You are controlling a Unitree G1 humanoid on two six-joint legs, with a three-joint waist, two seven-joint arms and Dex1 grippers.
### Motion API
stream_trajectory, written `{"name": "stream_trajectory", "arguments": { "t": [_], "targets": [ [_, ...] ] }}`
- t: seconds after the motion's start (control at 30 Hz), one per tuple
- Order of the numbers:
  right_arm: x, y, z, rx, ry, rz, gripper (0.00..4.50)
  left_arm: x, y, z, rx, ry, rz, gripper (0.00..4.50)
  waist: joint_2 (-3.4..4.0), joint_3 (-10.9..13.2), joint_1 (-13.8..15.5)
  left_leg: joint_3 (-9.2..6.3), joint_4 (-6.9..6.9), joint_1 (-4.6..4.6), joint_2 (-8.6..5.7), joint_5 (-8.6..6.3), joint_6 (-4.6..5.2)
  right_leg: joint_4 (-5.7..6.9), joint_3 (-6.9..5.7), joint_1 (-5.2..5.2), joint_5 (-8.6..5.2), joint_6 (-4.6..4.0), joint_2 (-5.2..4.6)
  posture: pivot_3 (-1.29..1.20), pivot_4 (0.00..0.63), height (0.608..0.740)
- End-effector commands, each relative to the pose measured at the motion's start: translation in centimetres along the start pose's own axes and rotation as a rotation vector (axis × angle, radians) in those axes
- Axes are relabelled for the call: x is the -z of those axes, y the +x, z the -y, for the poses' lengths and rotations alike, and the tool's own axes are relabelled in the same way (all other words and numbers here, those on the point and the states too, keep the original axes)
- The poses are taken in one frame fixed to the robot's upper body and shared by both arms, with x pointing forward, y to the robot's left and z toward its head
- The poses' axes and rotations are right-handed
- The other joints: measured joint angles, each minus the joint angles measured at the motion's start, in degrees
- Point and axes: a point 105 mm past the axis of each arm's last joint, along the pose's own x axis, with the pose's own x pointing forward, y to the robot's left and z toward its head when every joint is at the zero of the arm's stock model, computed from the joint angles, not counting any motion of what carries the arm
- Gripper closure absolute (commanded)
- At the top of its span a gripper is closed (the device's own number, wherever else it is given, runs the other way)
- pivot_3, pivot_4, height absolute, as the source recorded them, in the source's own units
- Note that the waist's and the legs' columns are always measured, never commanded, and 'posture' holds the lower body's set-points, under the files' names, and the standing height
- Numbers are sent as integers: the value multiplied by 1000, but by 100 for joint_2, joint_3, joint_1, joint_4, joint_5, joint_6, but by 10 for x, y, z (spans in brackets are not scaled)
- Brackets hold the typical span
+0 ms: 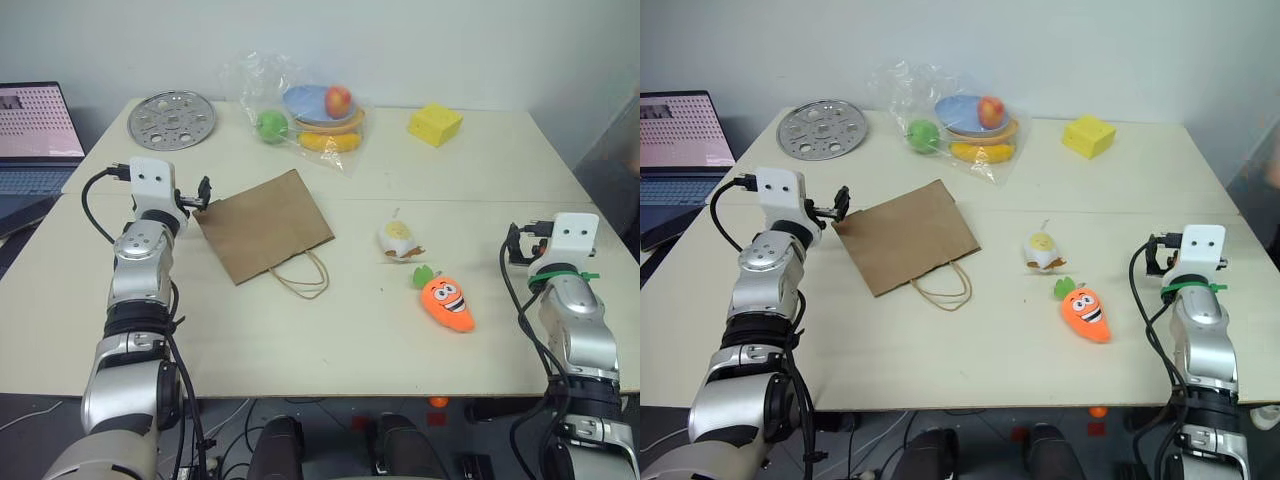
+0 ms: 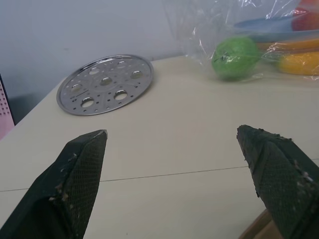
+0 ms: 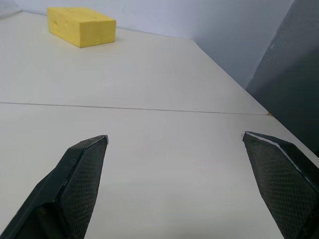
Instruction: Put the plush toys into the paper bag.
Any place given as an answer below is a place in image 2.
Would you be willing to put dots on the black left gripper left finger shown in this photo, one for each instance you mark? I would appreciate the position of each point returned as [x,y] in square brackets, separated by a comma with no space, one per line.
[74,179]

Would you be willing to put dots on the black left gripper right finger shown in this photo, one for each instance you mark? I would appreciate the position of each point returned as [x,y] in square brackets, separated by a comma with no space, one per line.
[279,174]

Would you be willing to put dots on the clear plastic bag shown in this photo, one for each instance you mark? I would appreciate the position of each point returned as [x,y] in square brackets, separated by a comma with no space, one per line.
[239,32]

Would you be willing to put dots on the brown wooden board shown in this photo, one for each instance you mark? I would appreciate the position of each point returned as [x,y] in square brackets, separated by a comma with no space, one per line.
[260,227]

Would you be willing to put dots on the blue plastic plate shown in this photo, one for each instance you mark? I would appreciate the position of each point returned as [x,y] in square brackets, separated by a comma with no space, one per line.
[268,28]

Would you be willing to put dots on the yellow toy fruit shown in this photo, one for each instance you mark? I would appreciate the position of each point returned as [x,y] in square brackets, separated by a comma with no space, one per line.
[300,63]

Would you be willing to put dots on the pink perforated panel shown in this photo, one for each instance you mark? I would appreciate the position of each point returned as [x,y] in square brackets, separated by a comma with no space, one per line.
[4,109]

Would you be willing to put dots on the red toy fruit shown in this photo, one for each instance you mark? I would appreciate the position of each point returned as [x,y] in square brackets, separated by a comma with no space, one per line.
[306,21]

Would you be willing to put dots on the round perforated steel steamer plate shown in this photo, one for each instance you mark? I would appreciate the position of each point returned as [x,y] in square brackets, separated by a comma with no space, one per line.
[106,85]

